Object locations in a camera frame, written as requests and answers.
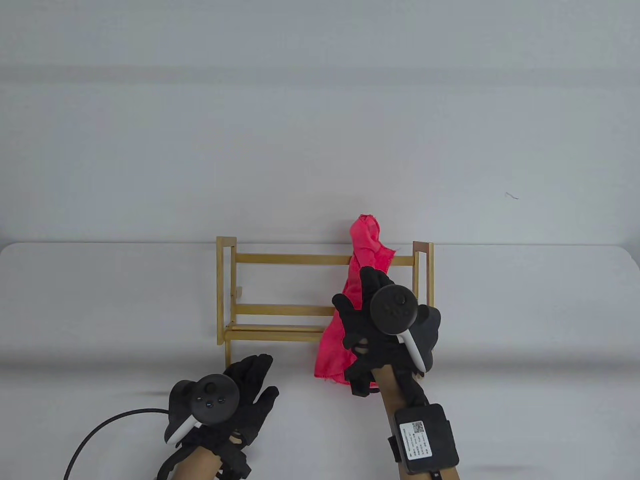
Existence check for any person's left hand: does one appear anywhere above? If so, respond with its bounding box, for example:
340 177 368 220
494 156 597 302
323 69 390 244
179 354 280 480

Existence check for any person's right hand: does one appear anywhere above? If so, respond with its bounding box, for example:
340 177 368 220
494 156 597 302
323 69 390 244
332 266 427 398

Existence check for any wooden book rack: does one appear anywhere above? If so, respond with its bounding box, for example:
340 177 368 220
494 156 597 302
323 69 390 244
216 236 435 380

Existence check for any red square towel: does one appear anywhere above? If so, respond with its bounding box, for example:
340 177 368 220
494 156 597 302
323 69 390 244
314 214 397 388

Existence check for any person's right forearm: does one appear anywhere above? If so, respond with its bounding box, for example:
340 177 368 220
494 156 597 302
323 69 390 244
372 364 463 480

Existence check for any person's left forearm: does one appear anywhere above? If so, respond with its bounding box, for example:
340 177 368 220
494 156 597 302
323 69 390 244
169 445 224 480

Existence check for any black and white left controller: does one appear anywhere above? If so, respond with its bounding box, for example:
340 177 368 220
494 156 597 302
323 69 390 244
164 373 241 446

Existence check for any black and white controller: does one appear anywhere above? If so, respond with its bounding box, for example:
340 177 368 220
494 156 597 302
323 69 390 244
371 284 442 374
164 373 241 446

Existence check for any black and white right controller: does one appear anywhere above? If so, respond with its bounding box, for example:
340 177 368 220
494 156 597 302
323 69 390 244
371 284 442 374

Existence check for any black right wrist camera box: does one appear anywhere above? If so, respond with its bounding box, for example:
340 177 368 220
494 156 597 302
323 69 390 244
387 403 460 476

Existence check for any black cable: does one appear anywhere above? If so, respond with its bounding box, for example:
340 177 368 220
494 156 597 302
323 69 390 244
64 408 172 480

